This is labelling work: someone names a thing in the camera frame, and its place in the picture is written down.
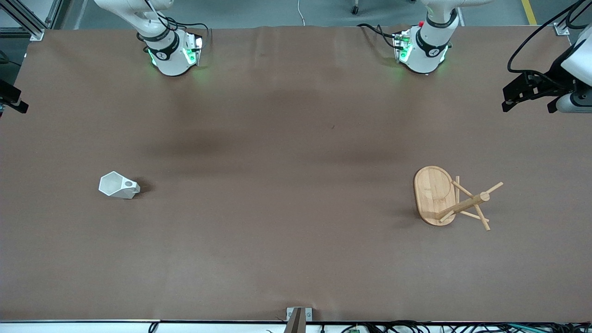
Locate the white angular cup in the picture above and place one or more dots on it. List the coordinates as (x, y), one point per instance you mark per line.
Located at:
(115, 186)

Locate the wooden cup rack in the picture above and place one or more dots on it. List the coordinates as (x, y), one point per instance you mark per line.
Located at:
(434, 194)

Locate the black chair caster wheel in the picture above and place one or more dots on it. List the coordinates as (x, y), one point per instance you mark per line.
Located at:
(355, 9)

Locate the brown table cover sheet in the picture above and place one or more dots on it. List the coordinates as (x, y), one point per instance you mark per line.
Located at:
(296, 138)

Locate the aluminium corner bracket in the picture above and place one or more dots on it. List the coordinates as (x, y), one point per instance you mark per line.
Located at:
(562, 29)

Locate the aluminium frame profile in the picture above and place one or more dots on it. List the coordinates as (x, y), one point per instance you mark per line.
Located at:
(27, 21)

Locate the aluminium camera mount post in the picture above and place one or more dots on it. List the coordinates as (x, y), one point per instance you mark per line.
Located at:
(298, 319)

